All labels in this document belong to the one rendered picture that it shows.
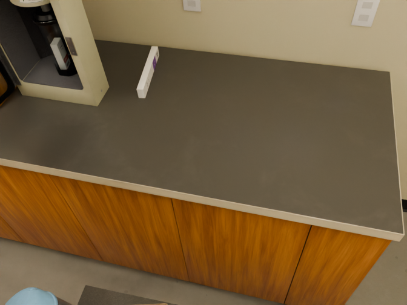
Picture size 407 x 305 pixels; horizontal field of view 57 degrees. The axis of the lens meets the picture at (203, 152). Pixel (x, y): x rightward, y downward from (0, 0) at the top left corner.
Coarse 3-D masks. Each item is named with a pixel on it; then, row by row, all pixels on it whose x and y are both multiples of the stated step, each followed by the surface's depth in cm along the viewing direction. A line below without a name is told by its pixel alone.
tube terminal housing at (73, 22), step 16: (64, 0) 110; (80, 0) 118; (64, 16) 111; (80, 16) 119; (64, 32) 116; (80, 32) 120; (80, 48) 122; (96, 48) 132; (80, 64) 125; (96, 64) 134; (96, 80) 135; (32, 96) 144; (48, 96) 142; (64, 96) 140; (80, 96) 137; (96, 96) 137
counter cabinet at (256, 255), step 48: (0, 192) 155; (48, 192) 143; (96, 192) 133; (144, 192) 125; (48, 240) 186; (96, 240) 169; (144, 240) 156; (192, 240) 144; (240, 240) 134; (288, 240) 125; (336, 240) 117; (384, 240) 111; (240, 288) 170; (288, 288) 156; (336, 288) 145
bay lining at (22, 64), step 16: (0, 0) 123; (0, 16) 124; (16, 16) 131; (0, 32) 125; (16, 32) 132; (32, 32) 139; (16, 48) 134; (32, 48) 142; (16, 64) 135; (32, 64) 143
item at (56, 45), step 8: (32, 16) 124; (56, 24) 124; (48, 32) 125; (56, 32) 126; (48, 40) 128; (56, 40) 128; (64, 40) 129; (48, 48) 132; (56, 48) 130; (64, 48) 131; (56, 56) 133; (64, 56) 133; (56, 64) 136; (64, 64) 135; (72, 64) 137
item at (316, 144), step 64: (128, 64) 154; (192, 64) 152; (256, 64) 150; (320, 64) 148; (0, 128) 135; (64, 128) 133; (128, 128) 131; (192, 128) 130; (256, 128) 128; (320, 128) 127; (384, 128) 125; (192, 192) 113; (256, 192) 112; (320, 192) 111; (384, 192) 109
